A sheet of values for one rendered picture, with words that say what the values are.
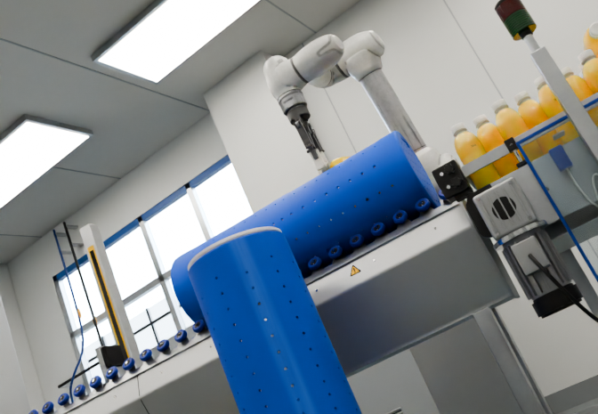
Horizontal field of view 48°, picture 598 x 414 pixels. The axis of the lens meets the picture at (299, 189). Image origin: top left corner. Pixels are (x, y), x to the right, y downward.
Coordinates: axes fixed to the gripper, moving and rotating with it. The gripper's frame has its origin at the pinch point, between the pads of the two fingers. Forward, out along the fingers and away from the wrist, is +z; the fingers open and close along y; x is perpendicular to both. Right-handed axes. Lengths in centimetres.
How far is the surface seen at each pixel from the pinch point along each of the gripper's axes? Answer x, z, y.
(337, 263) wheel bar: -5.8, 35.3, 11.4
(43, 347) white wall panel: -430, -108, -332
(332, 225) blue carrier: -1.9, 24.9, 13.1
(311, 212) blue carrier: -5.9, 18.3, 14.3
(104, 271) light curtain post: -115, -18, -30
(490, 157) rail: 48, 32, 21
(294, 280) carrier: -9, 41, 41
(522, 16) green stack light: 72, 9, 39
